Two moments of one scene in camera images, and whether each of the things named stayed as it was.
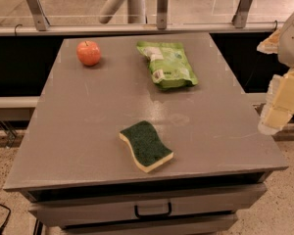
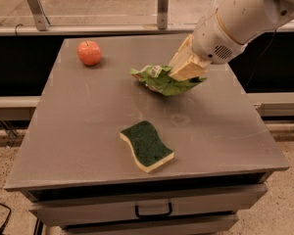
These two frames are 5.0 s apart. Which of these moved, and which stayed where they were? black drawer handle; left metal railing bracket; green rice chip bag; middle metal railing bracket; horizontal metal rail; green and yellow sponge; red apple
Moved: green rice chip bag
Stayed: horizontal metal rail; red apple; black drawer handle; green and yellow sponge; middle metal railing bracket; left metal railing bracket
